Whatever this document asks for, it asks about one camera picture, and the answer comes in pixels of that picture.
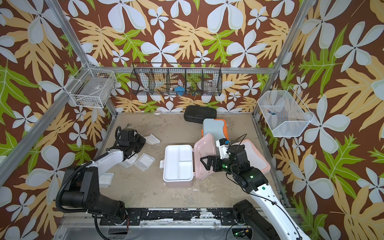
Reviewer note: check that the white and salmon first aid box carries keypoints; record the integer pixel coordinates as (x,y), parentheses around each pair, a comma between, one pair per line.
(247,149)

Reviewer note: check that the white wire basket left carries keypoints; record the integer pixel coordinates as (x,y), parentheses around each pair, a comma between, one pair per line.
(92,88)

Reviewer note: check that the black hard case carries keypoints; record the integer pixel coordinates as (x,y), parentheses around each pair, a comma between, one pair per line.
(197,114)

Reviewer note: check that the grey box orange handle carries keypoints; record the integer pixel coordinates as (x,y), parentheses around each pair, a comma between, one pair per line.
(218,128)

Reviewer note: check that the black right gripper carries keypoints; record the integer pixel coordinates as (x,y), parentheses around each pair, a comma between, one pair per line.
(216,158)

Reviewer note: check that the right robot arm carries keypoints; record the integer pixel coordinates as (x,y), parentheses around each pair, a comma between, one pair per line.
(279,225)

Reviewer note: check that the pink medicine chest box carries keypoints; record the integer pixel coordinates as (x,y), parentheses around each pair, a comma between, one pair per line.
(182,164)

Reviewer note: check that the blue item in black basket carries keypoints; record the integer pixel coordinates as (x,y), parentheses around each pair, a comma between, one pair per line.
(180,91)

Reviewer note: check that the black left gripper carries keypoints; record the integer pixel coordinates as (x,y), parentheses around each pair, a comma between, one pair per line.
(142,139)

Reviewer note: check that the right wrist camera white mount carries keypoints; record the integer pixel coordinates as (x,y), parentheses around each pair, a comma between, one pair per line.
(223,145)

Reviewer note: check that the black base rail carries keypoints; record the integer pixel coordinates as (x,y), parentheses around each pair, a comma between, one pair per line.
(218,216)

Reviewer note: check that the black wire basket rear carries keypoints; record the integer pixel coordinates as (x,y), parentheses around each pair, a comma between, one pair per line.
(198,79)

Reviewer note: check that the white mesh basket right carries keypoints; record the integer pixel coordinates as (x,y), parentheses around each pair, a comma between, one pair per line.
(285,113)

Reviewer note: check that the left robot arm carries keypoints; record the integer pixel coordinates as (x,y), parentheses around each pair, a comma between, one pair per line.
(80,189)

